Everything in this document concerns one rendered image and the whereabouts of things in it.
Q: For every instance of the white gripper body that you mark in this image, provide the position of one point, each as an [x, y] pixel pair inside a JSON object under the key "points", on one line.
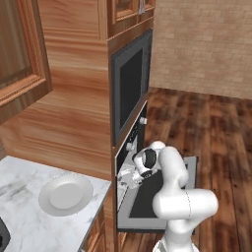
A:
{"points": [[128, 177]]}

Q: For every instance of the wooden cabinet door glass pane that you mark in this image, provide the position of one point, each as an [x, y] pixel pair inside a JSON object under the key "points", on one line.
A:
{"points": [[124, 11]]}

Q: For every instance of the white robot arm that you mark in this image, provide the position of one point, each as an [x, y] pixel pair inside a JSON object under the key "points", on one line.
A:
{"points": [[183, 203]]}

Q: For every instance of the white round plate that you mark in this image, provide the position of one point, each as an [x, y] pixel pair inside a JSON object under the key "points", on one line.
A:
{"points": [[66, 195]]}

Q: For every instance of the tall wooden oven cabinet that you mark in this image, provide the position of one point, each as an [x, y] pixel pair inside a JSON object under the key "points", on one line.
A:
{"points": [[78, 98]]}

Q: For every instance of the white oven knob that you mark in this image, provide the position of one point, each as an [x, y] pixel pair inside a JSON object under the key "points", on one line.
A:
{"points": [[129, 146], [143, 120]]}

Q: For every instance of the black built-in microwave oven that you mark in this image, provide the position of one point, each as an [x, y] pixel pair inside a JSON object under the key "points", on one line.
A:
{"points": [[131, 82]]}

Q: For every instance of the black hob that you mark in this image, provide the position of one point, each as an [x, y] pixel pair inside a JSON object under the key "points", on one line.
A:
{"points": [[3, 236]]}

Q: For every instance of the wooden drawer front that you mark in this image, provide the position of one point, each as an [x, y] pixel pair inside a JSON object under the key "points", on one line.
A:
{"points": [[95, 233]]}

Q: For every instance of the grey oven door black glass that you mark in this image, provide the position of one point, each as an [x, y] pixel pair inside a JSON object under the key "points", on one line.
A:
{"points": [[144, 200]]}

